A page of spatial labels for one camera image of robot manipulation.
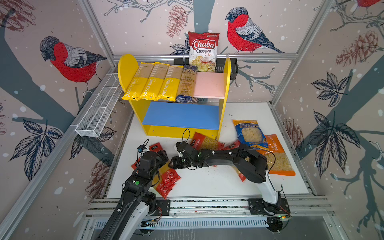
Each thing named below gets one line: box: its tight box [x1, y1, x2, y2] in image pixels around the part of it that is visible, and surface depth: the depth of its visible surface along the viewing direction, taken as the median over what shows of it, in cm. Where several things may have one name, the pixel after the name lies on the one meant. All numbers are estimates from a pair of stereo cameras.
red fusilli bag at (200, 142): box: [190, 131, 225, 151], surface depth 94 cm
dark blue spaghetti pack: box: [176, 64, 199, 103], surface depth 73 cm
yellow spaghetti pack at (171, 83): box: [157, 65, 184, 102], surface depth 74 cm
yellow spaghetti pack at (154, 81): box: [139, 61, 170, 101], surface depth 75 cm
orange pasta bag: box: [256, 134, 296, 176], surface depth 88 cm
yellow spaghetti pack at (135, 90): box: [121, 62, 155, 101], surface depth 74 cm
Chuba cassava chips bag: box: [188, 31, 220, 73], surface depth 87 cm
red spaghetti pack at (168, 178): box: [156, 168, 182, 200], surface depth 81 cm
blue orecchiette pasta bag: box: [232, 119, 269, 151], surface depth 99 cm
